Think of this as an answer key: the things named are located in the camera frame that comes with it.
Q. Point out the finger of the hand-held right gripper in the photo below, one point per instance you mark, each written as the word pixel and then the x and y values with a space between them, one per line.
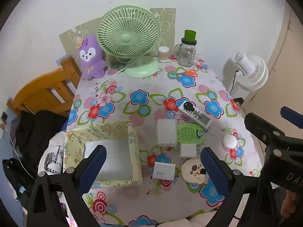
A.
pixel 292 117
pixel 260 127

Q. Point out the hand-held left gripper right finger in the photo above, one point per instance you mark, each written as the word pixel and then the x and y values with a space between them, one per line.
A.
pixel 213 167

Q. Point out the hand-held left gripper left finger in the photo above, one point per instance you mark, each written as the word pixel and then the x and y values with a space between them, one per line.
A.
pixel 94 167

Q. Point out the round cream compact case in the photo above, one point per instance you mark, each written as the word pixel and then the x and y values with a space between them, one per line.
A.
pixel 193 172

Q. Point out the small white cube charger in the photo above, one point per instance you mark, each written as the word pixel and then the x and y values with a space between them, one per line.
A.
pixel 188 150

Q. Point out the white round puck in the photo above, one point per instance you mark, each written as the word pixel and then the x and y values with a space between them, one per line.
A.
pixel 229 141

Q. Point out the green frog speaker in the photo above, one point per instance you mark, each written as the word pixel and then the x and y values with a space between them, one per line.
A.
pixel 189 133

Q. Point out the yellow printed storage box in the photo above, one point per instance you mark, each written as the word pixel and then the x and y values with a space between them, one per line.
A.
pixel 133 141

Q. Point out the white power adapter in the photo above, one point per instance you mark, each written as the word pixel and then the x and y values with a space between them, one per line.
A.
pixel 163 171

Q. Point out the white remote control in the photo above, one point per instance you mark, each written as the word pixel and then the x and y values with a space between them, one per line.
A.
pixel 201 119

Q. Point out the translucent plastic box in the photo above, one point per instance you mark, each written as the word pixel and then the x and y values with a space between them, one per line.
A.
pixel 166 132

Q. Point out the black car key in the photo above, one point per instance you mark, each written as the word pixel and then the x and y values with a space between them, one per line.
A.
pixel 188 106

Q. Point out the person's right hand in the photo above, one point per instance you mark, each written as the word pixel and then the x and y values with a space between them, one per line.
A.
pixel 288 204

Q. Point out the white printed cloth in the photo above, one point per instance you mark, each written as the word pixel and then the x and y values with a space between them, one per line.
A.
pixel 52 158

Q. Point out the beige door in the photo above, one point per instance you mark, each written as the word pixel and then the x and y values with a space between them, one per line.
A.
pixel 284 63

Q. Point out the white floor fan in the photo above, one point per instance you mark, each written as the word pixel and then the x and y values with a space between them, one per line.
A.
pixel 251 71

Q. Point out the pink printed cloth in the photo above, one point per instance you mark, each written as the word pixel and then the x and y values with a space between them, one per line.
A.
pixel 71 222

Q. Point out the black jacket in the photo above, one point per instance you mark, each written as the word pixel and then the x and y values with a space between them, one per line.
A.
pixel 37 132

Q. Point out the black backpack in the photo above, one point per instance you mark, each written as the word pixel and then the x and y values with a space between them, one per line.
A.
pixel 11 177

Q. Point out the floral tablecloth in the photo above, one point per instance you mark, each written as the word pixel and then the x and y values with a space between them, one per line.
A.
pixel 142 94

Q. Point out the wooden chair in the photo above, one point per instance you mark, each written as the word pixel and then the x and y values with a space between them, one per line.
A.
pixel 42 92

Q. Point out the glass jar mug green lid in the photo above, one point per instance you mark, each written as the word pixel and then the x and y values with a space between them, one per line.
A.
pixel 185 52

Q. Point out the purple plush toy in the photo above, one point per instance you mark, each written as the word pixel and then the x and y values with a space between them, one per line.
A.
pixel 90 56

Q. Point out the cotton swab container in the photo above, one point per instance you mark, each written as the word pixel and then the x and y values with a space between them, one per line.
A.
pixel 163 54

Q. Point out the green desk fan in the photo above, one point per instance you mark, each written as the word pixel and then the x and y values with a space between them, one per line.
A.
pixel 127 37

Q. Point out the wall outlet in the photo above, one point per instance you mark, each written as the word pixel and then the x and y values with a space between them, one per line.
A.
pixel 4 117

